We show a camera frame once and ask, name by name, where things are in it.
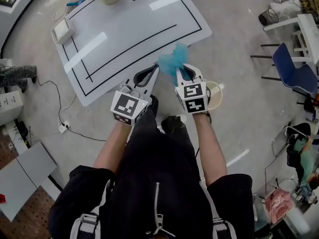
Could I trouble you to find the grey backpack strap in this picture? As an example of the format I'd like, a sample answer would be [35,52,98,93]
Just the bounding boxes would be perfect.
[199,180,237,239]
[70,180,112,239]

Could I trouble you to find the person's black jacket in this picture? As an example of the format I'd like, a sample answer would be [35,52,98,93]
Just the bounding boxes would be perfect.
[47,130,255,239]

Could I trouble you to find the person's black trousers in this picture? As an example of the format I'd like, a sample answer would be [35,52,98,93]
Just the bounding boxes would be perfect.
[128,95,197,149]

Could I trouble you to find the white table with black lines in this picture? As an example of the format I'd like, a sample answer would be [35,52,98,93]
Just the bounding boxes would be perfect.
[51,0,213,107]

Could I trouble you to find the white tissue box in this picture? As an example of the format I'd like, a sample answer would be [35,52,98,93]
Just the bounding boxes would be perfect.
[50,17,76,45]

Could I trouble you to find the blue chair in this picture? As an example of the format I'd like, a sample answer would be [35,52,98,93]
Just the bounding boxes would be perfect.
[250,42,319,97]

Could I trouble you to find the black mesh wastebasket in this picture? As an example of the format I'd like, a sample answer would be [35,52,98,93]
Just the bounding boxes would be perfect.
[258,7,280,26]

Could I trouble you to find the person's right forearm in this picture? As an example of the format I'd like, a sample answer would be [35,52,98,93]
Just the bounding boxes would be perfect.
[193,111,229,187]

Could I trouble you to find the black power cable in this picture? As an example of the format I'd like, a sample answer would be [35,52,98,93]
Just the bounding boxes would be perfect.
[36,80,108,142]

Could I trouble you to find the white drawer cabinet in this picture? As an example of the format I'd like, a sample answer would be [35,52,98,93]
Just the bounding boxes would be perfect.
[0,90,24,127]

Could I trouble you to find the orange chair with black legs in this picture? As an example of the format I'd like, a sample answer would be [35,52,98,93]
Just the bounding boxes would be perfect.
[296,92,319,114]

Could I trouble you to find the beige round waste bin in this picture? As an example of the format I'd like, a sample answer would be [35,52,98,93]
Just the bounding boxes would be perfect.
[205,80,223,111]

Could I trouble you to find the pink cloth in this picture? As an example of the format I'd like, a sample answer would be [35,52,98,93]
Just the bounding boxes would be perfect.
[264,188,293,224]

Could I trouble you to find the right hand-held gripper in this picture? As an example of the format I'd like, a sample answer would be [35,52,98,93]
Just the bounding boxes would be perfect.
[174,63,212,115]

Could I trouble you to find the metal frame chair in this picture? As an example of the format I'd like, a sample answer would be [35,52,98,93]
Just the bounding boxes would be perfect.
[271,122,312,159]

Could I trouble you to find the black backpack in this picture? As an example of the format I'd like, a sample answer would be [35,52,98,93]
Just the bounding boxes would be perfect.
[286,122,312,169]

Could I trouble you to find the white power strip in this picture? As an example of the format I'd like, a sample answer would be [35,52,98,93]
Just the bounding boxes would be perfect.
[58,120,71,134]

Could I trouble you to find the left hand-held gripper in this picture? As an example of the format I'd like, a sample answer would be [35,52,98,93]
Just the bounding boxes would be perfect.
[110,63,160,127]

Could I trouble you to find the grey cabinet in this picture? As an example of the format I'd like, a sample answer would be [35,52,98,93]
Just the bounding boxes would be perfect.
[0,142,58,223]

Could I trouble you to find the blue fluffy cloth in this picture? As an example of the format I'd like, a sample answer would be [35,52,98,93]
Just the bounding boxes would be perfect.
[157,42,190,86]

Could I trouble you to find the person's left forearm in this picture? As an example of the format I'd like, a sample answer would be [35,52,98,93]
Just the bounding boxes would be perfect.
[93,120,133,175]

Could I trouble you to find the white side table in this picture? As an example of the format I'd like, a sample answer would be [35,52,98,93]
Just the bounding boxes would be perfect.
[263,13,319,65]

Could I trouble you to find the black router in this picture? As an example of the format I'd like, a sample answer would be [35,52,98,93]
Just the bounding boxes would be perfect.
[13,119,29,143]

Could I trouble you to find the white cable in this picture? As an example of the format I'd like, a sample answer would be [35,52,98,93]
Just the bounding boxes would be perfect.
[51,5,77,131]

